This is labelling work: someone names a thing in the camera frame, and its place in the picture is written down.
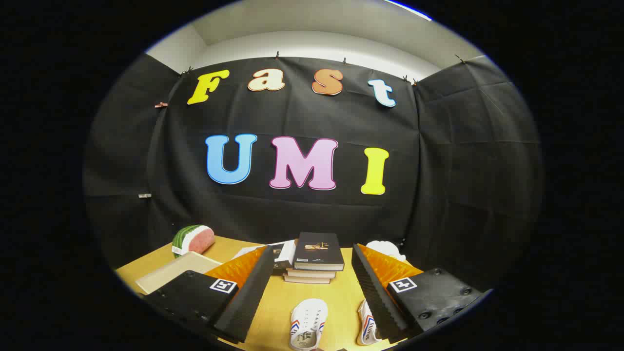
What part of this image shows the watermelon slice plush toy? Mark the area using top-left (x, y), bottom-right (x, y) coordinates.
top-left (172, 225), bottom-right (215, 258)

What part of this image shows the white striped canvas shoe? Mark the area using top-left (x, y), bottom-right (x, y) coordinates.
top-left (357, 298), bottom-right (383, 346)
top-left (289, 298), bottom-right (329, 351)

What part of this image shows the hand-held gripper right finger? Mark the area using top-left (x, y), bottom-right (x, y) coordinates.
top-left (351, 243), bottom-right (493, 344)

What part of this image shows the thick book under black book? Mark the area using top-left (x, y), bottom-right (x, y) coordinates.
top-left (286, 268), bottom-right (337, 279)
top-left (283, 274), bottom-right (332, 284)

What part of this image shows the beige fabric storage box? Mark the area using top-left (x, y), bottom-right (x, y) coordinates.
top-left (136, 251), bottom-right (222, 294)

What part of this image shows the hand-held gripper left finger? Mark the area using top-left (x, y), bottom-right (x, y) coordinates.
top-left (141, 245), bottom-right (276, 344)

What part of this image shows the white plush pouch with face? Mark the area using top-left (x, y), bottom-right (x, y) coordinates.
top-left (366, 240), bottom-right (407, 262)

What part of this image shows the white portrait cover book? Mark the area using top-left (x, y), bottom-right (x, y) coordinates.
top-left (233, 239), bottom-right (298, 270)

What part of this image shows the black cover book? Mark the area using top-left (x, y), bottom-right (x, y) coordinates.
top-left (293, 232), bottom-right (345, 272)

